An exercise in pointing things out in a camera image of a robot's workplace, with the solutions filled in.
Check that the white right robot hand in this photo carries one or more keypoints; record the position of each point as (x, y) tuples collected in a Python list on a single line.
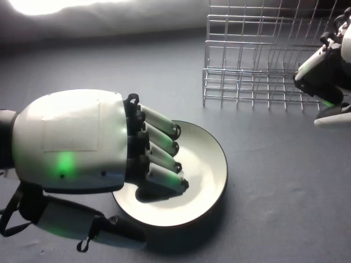
[(329, 82)]

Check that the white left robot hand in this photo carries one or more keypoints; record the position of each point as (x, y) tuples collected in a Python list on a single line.
[(71, 137)]

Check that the grey tablecloth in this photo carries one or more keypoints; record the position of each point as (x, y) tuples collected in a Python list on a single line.
[(274, 178)]

